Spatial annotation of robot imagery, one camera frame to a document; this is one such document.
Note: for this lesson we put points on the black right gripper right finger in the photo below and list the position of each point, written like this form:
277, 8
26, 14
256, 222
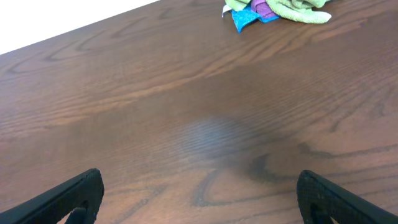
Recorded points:
322, 201

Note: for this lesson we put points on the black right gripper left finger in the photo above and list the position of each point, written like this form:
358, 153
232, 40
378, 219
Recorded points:
79, 199

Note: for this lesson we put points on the green cloth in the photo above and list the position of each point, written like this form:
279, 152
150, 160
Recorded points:
294, 10

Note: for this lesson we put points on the blue cloth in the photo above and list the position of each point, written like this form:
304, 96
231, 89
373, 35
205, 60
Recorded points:
248, 16

